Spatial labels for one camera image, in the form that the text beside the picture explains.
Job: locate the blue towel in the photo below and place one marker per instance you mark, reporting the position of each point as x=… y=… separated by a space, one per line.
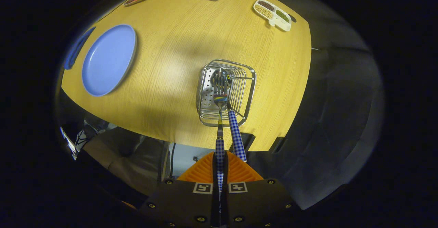
x=73 y=51

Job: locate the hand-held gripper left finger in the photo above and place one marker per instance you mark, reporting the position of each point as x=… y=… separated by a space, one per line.
x=181 y=204

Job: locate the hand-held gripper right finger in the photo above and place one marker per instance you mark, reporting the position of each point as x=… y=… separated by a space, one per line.
x=256 y=204

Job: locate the black chair base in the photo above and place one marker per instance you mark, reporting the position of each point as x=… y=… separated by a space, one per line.
x=87 y=134

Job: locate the blue round plate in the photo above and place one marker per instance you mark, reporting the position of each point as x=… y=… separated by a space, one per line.
x=107 y=60

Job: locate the person's trouser leg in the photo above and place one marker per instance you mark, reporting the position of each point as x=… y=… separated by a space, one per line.
x=130 y=159

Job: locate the white divided condiment dish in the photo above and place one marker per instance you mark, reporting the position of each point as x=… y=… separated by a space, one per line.
x=272 y=14

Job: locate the black table bracket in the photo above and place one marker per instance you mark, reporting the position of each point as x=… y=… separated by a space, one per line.
x=248 y=142
x=277 y=145

